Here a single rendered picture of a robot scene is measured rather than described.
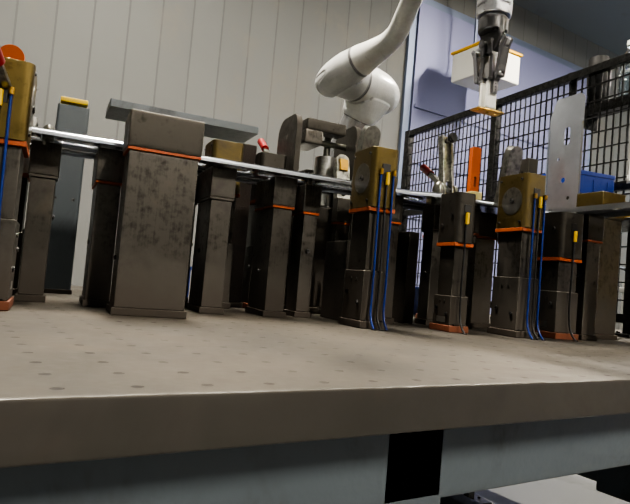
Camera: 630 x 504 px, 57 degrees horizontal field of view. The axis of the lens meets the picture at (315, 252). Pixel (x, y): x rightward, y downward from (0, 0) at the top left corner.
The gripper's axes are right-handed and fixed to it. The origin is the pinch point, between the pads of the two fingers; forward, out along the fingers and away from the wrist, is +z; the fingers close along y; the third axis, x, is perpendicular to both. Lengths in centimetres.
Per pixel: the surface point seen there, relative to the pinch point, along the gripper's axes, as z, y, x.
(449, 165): 15.6, -14.7, 0.7
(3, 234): 48, 23, -104
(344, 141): 13.1, -21.0, -29.3
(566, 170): 15.4, 2.6, 26.2
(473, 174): 16.9, -14.6, 9.1
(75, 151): 29, -10, -95
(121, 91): -53, -252, -67
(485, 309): 54, 2, 3
